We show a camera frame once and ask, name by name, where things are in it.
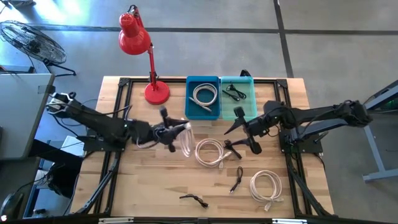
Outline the blue-grey metal table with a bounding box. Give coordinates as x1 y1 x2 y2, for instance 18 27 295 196
362 79 398 183

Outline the black cable tie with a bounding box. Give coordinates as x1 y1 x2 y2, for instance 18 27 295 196
223 139 243 160

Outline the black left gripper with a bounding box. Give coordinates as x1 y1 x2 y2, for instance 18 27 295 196
152 106 190 154

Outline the silver metal bracket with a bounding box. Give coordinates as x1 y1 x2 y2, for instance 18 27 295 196
272 218 308 224
98 217 135 224

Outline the teal plastic bin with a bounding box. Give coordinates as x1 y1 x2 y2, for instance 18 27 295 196
220 75 258 121

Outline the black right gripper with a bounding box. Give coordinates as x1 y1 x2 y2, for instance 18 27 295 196
224 106 272 156

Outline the black aluminium rig frame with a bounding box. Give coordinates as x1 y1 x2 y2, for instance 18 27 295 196
74 77 335 218

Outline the blue plastic bin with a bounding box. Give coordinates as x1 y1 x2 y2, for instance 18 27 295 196
185 75 221 121

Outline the black desk device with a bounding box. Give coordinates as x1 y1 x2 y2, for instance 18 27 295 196
0 192 25 222

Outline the red desk lamp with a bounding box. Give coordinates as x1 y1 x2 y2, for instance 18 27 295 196
118 4 171 106

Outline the grey side table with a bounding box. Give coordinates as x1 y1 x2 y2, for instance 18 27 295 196
0 72 56 161

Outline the black USB cable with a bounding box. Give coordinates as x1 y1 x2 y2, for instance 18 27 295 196
222 83 248 102
178 193 210 209
229 166 244 194

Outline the black floor fan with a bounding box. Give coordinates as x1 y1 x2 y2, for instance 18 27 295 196
0 19 77 77

